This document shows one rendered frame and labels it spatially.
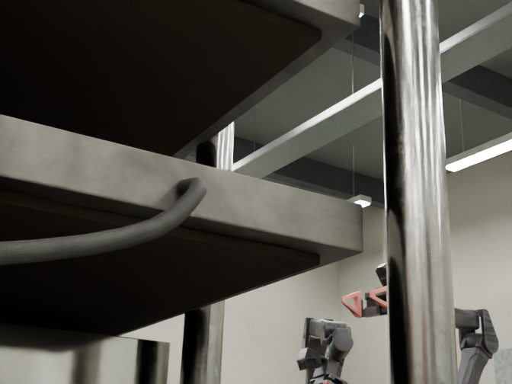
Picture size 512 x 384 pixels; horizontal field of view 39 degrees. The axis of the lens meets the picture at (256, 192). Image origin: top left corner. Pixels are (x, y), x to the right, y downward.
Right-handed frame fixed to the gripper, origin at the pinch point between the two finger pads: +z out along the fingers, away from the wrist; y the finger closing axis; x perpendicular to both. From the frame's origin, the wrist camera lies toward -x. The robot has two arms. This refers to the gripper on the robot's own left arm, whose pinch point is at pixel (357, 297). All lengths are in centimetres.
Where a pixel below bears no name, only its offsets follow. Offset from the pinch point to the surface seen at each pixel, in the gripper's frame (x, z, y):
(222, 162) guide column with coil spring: -2, 76, 47
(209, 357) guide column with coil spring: 26, 76, 47
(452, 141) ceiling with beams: -304, -506, -337
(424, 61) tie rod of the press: 1, 80, 88
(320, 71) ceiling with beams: -307, -288, -322
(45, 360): 27, 93, 33
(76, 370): 28, 89, 33
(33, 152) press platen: 17, 114, 77
